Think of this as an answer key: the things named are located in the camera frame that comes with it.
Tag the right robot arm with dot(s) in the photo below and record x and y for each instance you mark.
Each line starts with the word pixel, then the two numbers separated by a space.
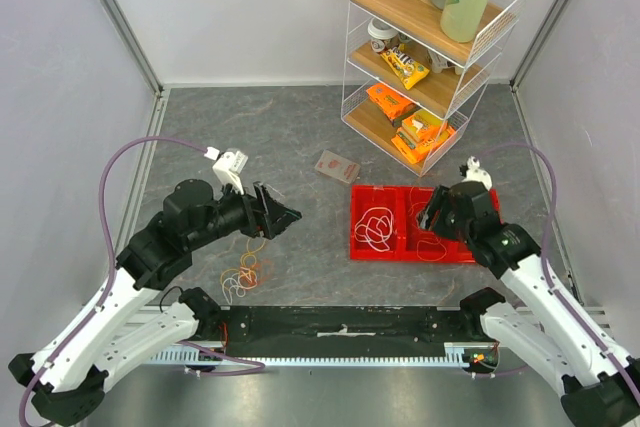
pixel 596 380

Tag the red three-compartment bin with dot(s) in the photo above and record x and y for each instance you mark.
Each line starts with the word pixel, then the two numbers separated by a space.
pixel 383 227

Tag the grey slotted cable duct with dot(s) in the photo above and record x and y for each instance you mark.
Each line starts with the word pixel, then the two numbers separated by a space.
pixel 178 355

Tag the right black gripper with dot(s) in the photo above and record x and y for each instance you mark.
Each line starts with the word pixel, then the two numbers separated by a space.
pixel 445 214

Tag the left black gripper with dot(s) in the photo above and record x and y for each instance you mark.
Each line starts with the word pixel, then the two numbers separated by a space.
pixel 265 216

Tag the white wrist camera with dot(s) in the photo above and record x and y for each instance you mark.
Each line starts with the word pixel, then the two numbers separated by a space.
pixel 473 171
pixel 227 167

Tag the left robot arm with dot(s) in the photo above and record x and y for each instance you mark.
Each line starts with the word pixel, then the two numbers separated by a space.
pixel 66 382

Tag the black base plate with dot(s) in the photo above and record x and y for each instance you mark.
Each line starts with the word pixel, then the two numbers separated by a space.
pixel 345 331

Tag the white object on shelf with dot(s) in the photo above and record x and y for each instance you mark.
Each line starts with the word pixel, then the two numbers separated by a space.
pixel 439 63

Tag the orange snack pack upper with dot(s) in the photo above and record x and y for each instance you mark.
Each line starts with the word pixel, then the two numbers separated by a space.
pixel 391 103

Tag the yellow candy bag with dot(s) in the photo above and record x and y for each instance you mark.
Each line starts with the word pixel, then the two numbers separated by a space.
pixel 406 69

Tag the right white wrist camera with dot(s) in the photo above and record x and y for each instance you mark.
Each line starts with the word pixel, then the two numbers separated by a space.
pixel 473 171

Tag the white wire wooden shelf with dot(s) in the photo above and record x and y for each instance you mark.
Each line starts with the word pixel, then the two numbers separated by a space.
pixel 445 95

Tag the orange snack box stack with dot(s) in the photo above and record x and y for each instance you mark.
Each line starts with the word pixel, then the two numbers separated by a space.
pixel 420 134

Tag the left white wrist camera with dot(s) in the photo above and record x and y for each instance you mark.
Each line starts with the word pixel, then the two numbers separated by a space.
pixel 227 167

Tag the white lidded cup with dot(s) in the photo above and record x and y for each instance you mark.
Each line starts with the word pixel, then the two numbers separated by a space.
pixel 382 36

